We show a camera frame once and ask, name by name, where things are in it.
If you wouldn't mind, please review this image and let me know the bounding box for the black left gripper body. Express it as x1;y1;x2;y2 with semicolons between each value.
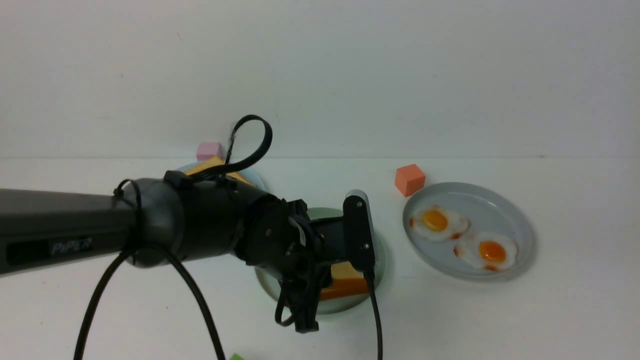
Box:
240;199;346;281

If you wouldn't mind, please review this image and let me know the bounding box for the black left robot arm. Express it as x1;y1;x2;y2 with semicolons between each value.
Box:
0;171;347;280

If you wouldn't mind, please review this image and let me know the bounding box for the pale green centre plate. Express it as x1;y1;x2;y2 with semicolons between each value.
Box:
254;207;390;319

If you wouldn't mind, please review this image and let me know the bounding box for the light blue bread plate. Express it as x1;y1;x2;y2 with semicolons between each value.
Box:
175;161;268;192

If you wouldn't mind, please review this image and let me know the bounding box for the pink cube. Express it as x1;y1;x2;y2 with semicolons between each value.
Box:
195;142;224;162

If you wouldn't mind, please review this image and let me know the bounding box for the orange cube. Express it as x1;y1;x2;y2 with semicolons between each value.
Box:
394;163;426;198

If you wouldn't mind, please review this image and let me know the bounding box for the fried egg left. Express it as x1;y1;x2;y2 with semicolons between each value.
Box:
408;205;470;243

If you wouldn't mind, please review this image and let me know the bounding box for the fried egg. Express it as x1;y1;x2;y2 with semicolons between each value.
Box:
453;231;519;272
408;205;470;243

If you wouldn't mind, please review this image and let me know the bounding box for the grey egg plate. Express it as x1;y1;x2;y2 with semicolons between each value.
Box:
402;182;536;281

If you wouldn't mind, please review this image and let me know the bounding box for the fried egg right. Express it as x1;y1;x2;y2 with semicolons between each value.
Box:
453;231;519;272

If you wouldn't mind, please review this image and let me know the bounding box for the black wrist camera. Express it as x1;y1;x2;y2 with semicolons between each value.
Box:
342;189;377;275

